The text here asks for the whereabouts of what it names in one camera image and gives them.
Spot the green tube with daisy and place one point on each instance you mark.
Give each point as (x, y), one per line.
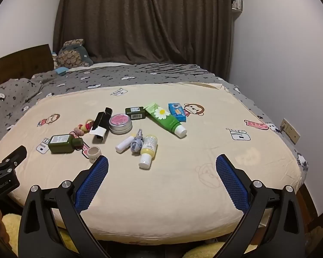
(165, 120)

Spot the black open carton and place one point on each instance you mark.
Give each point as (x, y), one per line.
(101, 125)

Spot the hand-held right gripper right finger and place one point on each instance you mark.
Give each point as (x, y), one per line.
(231, 185)

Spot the grey printed duvet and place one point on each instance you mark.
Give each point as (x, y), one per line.
(110, 76)

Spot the brown patterned plush toy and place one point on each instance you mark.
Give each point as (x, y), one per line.
(71, 55)

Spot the beige wall socket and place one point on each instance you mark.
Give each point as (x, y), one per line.
(290, 130)

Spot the pink lid round tin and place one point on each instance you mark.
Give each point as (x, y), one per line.
(120, 123)

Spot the large dark green bottle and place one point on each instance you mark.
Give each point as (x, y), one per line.
(63, 143)

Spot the blue snack box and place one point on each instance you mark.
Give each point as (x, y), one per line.
(177, 111)

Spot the brown curtain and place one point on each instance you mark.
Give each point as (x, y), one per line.
(145, 18)

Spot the white lip balm stick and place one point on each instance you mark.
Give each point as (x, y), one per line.
(123, 143)

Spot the yellow fluffy rug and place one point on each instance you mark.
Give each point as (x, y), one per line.
(9, 228)

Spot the small white cup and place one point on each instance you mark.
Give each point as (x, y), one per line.
(94, 154)

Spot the dark wooden headboard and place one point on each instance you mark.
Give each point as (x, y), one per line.
(21, 61)

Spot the small blue cloth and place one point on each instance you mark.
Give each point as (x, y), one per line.
(60, 71)

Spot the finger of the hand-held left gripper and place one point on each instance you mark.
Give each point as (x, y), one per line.
(8, 160)

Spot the cream printed blanket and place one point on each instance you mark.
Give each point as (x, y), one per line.
(177, 182)

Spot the wall switch panel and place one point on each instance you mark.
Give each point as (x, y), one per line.
(236, 4)

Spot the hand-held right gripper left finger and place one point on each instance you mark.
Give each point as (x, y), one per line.
(93, 182)

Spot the small green bottle barcode label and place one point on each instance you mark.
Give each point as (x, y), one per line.
(135, 112)

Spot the yellow bottle white cap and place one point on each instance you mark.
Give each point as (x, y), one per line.
(148, 151)

